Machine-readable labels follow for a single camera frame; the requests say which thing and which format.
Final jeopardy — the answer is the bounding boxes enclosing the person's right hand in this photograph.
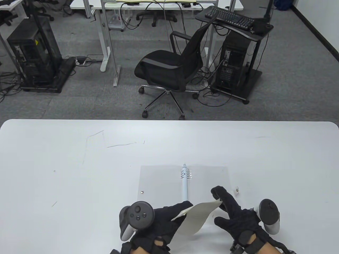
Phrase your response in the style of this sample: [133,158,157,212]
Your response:
[211,186,281,254]

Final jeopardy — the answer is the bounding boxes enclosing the person's left hand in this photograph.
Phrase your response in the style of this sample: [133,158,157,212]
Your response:
[121,201,194,254]

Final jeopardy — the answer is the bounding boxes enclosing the grey and white controller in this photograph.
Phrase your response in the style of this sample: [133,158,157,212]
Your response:
[119,201,155,242]
[254,199,280,234]

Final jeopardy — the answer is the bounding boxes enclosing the stack of lined loose-leaf paper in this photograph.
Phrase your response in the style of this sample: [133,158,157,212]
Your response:
[171,200,223,235]

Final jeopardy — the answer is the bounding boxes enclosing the clear plastic ring binder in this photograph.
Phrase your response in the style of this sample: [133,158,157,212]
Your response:
[140,164,241,228]

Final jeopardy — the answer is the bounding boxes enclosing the person's right forearm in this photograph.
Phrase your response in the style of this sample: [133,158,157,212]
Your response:
[261,242,282,254]

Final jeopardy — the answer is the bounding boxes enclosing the person's left forearm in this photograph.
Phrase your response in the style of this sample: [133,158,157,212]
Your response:
[134,246,157,254]

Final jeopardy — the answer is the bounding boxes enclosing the black rolling computer cart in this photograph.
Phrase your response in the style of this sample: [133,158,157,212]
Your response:
[195,7,274,105]

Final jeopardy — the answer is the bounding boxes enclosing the black mesh office chair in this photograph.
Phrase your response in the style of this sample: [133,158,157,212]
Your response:
[134,16,215,120]

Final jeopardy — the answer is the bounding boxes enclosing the black computer tower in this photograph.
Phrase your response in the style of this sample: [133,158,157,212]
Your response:
[215,29,251,92]
[7,16,63,88]

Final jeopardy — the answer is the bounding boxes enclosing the black rolling computer stand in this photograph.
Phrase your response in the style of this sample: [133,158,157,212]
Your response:
[19,0,77,93]

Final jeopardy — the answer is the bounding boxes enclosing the black keyboard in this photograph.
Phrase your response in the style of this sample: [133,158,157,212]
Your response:
[204,6,255,30]

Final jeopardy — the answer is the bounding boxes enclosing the white rolling cabinet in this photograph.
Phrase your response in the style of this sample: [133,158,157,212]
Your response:
[107,9,132,32]

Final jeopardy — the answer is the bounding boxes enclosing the black chair wheel base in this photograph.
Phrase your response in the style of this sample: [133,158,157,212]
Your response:
[33,0,55,21]
[136,9,177,27]

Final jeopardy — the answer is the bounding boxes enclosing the dark blue bag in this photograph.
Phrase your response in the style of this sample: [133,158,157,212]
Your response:
[274,0,295,11]

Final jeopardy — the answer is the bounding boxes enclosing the white background desk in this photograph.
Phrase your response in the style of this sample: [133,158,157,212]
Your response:
[70,0,244,72]
[0,0,25,76]

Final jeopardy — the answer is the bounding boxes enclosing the tangle of black floor cables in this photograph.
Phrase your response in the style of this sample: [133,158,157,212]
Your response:
[0,70,23,103]
[189,65,232,107]

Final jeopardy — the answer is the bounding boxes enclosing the aluminium frame post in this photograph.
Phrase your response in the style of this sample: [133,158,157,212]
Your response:
[101,0,121,87]

